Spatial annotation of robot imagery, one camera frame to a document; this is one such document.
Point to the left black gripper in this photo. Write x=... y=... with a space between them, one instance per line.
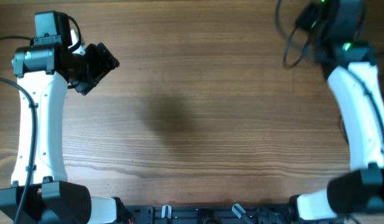
x=100 y=66

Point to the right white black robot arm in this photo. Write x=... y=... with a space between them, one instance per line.
x=350 y=68

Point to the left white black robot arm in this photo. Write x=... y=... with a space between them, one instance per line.
x=54 y=62

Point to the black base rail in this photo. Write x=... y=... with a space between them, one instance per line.
x=263 y=214

